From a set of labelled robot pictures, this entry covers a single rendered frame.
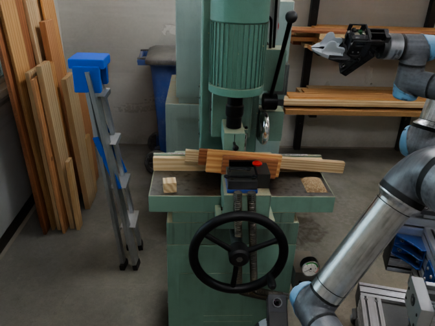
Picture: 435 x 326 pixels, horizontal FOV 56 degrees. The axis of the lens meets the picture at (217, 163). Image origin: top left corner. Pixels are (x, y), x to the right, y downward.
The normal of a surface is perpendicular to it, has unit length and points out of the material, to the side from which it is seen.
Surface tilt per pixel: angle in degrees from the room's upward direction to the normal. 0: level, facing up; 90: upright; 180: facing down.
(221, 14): 90
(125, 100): 90
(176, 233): 90
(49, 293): 0
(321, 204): 90
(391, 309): 0
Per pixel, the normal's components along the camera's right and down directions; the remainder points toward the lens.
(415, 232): -0.22, 0.42
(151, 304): 0.03, -0.90
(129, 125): 0.04, 0.44
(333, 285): -0.42, 0.05
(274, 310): 0.06, -0.52
